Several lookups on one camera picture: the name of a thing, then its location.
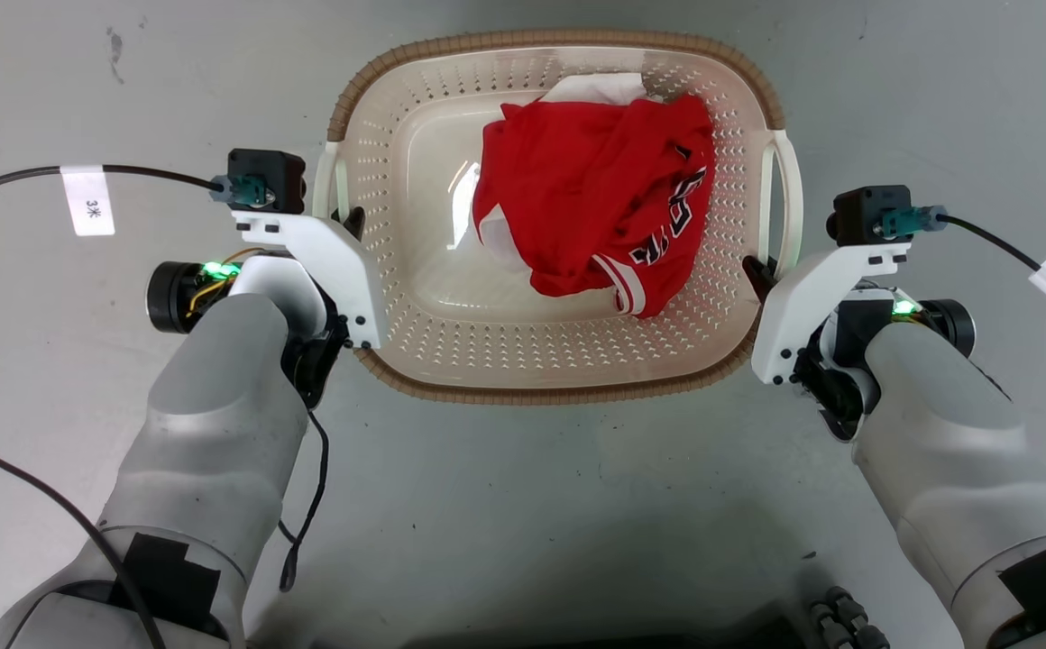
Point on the white garment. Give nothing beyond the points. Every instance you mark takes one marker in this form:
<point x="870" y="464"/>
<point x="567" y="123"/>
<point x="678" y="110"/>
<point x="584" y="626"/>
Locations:
<point x="600" y="87"/>

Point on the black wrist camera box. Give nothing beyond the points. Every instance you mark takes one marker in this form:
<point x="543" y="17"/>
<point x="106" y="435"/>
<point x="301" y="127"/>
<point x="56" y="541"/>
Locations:
<point x="870" y="214"/>
<point x="266" y="180"/>

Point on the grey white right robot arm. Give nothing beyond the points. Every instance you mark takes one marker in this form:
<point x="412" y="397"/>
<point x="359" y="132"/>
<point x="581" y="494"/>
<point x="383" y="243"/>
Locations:
<point x="947" y="433"/>

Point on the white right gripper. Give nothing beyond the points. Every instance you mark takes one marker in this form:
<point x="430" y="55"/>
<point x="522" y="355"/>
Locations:
<point x="793" y="306"/>

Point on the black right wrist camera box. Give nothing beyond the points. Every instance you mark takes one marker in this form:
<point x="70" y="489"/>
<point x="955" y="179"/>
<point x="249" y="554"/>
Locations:
<point x="870" y="214"/>

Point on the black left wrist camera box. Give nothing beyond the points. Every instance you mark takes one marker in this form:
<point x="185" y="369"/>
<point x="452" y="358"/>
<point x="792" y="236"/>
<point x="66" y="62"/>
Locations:
<point x="266" y="180"/>

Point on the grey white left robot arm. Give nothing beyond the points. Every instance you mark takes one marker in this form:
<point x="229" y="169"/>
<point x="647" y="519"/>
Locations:
<point x="207" y="433"/>

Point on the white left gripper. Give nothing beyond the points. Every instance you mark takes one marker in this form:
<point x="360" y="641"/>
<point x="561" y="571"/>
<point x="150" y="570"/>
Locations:
<point x="338" y="261"/>

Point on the beige laundry basket brown rim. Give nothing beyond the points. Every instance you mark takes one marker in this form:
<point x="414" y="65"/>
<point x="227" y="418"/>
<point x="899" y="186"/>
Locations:
<point x="433" y="351"/>

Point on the red sports jersey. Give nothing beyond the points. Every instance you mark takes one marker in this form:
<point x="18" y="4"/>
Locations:
<point x="577" y="189"/>

